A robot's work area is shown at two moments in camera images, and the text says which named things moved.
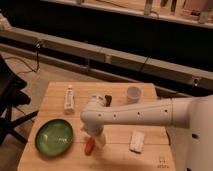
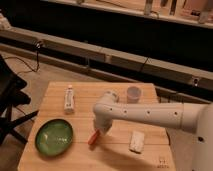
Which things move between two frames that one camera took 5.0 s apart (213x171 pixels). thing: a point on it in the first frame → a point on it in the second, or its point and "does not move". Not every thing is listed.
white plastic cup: [133, 94] does not move
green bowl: [54, 137] does not move
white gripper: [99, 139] → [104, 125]
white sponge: [137, 141] does not move
